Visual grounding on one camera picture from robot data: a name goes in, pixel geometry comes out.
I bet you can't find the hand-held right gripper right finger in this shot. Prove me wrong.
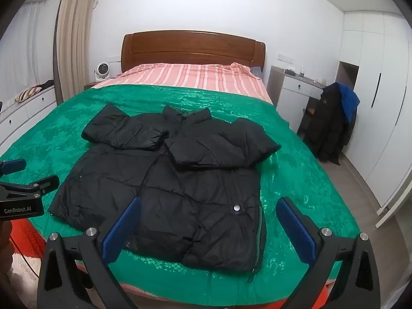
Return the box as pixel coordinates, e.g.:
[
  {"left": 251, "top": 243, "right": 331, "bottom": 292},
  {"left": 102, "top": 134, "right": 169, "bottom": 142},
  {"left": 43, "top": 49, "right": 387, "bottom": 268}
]
[{"left": 276, "top": 196, "right": 382, "bottom": 309}]

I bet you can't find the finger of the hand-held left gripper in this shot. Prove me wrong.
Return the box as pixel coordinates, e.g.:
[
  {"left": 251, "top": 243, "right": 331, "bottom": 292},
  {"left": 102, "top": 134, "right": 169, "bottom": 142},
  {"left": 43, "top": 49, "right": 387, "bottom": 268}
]
[
  {"left": 0, "top": 175, "right": 61, "bottom": 200},
  {"left": 0, "top": 159, "right": 27, "bottom": 175}
]

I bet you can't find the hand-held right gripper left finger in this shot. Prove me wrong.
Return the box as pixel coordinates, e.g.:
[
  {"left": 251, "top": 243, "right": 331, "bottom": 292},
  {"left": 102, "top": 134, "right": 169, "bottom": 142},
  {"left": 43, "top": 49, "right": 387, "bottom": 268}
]
[{"left": 37, "top": 196, "right": 143, "bottom": 309}]

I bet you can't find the black puffer jacket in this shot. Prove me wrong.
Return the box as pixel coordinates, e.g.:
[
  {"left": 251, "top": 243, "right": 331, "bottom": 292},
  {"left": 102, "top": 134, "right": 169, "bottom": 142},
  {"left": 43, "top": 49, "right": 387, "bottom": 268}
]
[{"left": 48, "top": 103, "right": 282, "bottom": 272}]

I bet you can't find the red rug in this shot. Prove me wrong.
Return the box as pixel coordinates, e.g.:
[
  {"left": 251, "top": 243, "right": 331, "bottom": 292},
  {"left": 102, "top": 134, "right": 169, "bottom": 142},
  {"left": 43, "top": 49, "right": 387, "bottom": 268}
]
[{"left": 10, "top": 219, "right": 47, "bottom": 259}]

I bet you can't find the white fluffy rug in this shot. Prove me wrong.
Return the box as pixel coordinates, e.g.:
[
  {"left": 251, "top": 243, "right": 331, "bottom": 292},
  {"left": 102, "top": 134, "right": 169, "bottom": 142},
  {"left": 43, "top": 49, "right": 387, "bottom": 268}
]
[{"left": 11, "top": 254, "right": 41, "bottom": 281}]

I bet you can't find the white drawer cabinet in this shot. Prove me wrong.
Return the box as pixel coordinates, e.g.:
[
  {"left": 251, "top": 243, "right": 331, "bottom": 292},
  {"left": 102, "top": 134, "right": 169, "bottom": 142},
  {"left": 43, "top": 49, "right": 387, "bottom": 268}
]
[{"left": 0, "top": 85, "right": 60, "bottom": 149}]

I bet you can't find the green patterned bedspread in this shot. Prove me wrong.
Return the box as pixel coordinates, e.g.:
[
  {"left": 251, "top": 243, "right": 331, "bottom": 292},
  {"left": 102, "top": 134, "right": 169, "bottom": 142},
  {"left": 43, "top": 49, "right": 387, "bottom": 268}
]
[{"left": 0, "top": 84, "right": 361, "bottom": 297}]

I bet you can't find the striped cushion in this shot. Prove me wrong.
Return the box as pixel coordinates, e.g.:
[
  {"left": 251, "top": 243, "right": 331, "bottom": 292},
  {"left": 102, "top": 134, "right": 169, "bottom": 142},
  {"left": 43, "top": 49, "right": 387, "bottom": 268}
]
[{"left": 14, "top": 85, "right": 44, "bottom": 104}]

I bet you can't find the black coat on chair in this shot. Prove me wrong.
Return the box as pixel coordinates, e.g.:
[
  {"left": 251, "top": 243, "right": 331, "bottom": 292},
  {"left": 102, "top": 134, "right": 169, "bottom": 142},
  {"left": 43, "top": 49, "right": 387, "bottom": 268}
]
[{"left": 309, "top": 83, "right": 358, "bottom": 166}]

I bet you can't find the white sheer curtain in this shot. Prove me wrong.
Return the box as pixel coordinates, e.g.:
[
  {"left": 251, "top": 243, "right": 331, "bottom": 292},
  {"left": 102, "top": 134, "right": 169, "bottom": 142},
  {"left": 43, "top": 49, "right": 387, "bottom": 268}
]
[{"left": 0, "top": 0, "right": 62, "bottom": 104}]

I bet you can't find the white desk fan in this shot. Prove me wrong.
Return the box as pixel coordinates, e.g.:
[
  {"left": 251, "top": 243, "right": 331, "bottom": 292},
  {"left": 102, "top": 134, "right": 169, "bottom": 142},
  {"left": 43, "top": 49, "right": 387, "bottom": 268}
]
[{"left": 94, "top": 63, "right": 112, "bottom": 80}]

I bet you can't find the white desk with drawer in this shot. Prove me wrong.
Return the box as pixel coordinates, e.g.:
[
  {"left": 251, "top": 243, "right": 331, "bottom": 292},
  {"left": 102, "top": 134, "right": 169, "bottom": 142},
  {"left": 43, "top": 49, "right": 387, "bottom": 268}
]
[{"left": 267, "top": 65, "right": 329, "bottom": 134}]

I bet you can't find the blue garment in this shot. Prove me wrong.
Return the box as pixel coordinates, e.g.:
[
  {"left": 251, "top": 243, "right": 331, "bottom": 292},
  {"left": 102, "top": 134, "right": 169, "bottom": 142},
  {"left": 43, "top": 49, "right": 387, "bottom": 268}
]
[{"left": 336, "top": 82, "right": 361, "bottom": 124}]

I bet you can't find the beige curtain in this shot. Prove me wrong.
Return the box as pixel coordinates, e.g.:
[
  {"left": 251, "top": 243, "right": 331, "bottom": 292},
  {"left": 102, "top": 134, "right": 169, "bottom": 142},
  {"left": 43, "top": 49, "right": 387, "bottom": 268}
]
[{"left": 53, "top": 0, "right": 99, "bottom": 105}]

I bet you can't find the white wardrobe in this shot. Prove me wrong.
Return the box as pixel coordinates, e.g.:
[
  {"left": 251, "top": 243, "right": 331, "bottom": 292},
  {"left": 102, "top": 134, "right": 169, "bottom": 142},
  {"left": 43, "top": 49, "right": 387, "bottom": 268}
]
[{"left": 335, "top": 11, "right": 412, "bottom": 229}]

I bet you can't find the pink striped bed sheet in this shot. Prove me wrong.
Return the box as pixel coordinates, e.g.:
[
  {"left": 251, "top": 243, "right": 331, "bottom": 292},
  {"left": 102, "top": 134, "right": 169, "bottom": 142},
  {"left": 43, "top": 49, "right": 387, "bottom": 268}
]
[{"left": 92, "top": 62, "right": 274, "bottom": 105}]

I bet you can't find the wooden headboard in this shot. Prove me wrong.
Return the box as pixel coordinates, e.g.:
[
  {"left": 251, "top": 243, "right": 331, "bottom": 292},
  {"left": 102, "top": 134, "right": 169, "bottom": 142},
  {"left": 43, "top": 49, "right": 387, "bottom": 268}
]
[{"left": 122, "top": 30, "right": 267, "bottom": 74}]

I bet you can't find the thin black cable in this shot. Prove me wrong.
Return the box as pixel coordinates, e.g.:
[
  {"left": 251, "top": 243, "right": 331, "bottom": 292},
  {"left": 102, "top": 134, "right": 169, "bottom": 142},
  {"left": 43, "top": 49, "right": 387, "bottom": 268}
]
[{"left": 10, "top": 236, "right": 40, "bottom": 281}]

